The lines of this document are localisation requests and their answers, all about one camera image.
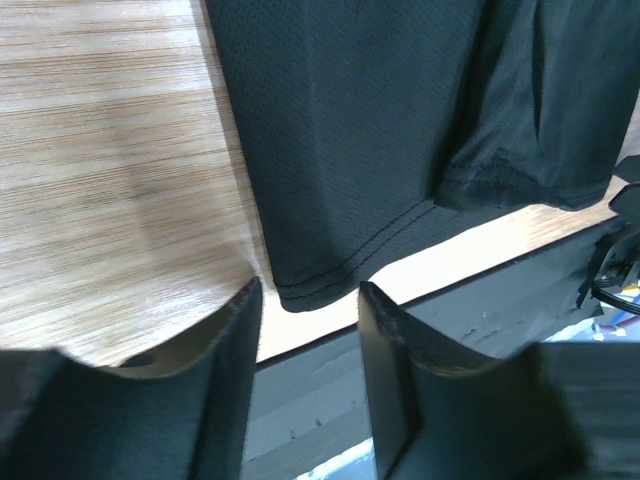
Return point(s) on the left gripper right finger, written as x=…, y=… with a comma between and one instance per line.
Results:
x=441, y=410

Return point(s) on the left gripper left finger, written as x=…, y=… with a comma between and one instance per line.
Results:
x=176, y=411

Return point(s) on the black t shirt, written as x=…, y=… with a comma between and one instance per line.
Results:
x=372, y=130

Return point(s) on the white slotted cable duct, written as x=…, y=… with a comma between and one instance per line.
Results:
x=308, y=403

